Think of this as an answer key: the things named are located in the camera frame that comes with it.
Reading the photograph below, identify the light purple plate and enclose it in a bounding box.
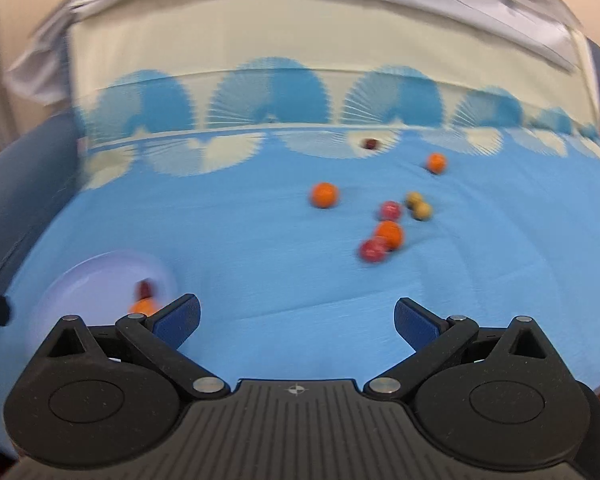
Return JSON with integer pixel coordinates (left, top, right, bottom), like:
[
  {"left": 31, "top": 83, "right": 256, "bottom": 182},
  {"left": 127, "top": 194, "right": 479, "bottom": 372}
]
[{"left": 29, "top": 251, "right": 182, "bottom": 361}]

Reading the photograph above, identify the plastic-wrapped orange fruit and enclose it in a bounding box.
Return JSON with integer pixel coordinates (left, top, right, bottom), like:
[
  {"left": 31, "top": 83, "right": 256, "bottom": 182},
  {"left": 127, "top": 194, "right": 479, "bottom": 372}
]
[
  {"left": 375, "top": 220, "right": 405, "bottom": 249},
  {"left": 130, "top": 298, "right": 161, "bottom": 317}
]

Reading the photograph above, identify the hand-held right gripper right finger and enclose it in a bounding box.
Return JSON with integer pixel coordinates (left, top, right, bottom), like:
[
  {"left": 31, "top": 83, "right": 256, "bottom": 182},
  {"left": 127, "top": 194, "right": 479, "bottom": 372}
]
[{"left": 364, "top": 297, "right": 554, "bottom": 401}]

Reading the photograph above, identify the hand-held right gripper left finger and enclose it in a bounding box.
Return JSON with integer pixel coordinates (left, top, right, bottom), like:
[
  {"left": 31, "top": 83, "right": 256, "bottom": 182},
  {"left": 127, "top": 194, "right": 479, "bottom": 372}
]
[{"left": 44, "top": 294, "right": 231, "bottom": 401}]

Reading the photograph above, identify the blue fan-patterned bedsheet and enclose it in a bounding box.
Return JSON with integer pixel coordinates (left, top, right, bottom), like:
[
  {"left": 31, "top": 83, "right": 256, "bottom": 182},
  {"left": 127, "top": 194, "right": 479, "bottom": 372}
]
[{"left": 0, "top": 0, "right": 600, "bottom": 456}]

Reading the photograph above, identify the dark blue sofa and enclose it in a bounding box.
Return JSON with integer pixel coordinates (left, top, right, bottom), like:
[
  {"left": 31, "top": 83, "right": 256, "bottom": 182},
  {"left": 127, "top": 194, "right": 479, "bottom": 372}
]
[{"left": 0, "top": 110, "right": 88, "bottom": 303}]

